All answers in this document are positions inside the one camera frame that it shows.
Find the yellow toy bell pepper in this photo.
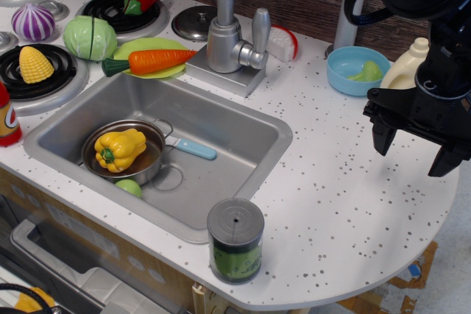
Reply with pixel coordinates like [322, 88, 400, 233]
[94, 128, 146, 174]

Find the yellow toy corn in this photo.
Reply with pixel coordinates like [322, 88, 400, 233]
[19, 46, 54, 85]

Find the grey green can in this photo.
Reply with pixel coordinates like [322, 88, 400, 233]
[207, 198, 265, 284]

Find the small metal pot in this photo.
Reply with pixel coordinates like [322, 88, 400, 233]
[82, 119, 174, 185]

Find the light blue bowl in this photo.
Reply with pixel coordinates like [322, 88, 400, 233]
[327, 46, 391, 97]

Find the silver pot lid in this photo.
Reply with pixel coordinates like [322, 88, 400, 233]
[171, 6, 217, 42]

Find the silver stove knob middle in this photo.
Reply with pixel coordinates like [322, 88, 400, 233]
[38, 0, 70, 22]

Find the silver faucet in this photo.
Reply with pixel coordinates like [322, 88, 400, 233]
[185, 0, 271, 97]

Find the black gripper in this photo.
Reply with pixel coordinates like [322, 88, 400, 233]
[364, 54, 470, 177]

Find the grey vertical pole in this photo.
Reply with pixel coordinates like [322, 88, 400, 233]
[324, 0, 369, 60]

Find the green toy cabbage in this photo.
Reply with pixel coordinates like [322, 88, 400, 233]
[63, 15, 118, 61]

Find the silver stove knob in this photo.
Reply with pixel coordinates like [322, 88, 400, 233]
[0, 32, 18, 53]
[38, 0, 70, 22]

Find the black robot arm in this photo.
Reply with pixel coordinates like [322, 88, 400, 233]
[344, 0, 470, 177]

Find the green toy ball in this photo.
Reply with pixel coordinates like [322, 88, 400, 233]
[115, 179, 142, 198]

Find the light green toy vegetable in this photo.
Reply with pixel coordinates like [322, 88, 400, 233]
[347, 60, 383, 82]

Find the orange toy carrot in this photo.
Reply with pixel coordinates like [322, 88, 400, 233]
[102, 49, 198, 77]

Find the cream detergent bottle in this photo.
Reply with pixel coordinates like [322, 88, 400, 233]
[380, 37, 429, 90]

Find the silver sink basin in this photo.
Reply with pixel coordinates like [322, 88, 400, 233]
[24, 74, 292, 244]

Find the light green plate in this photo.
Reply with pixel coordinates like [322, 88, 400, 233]
[112, 38, 195, 79]

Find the silver stove knob left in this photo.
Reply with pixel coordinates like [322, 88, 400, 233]
[0, 32, 18, 53]

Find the silver oven door handle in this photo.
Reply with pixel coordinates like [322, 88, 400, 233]
[10, 218, 107, 310]

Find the red ketchup bottle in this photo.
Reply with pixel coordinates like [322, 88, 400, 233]
[0, 83, 22, 147]

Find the yellow object bottom left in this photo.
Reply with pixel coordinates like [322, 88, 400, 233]
[14, 288, 56, 313]

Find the purple toy onion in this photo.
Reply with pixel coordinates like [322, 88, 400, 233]
[11, 3, 56, 41]

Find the front left stove burner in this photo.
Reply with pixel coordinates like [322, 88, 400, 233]
[1, 43, 88, 117]

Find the back right stove burner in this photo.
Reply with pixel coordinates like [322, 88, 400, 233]
[76, 0, 169, 44]

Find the blue handled spatula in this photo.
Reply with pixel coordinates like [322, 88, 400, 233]
[166, 136, 217, 160]

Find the white red cheese wedge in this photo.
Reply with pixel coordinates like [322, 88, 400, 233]
[266, 25, 298, 63]

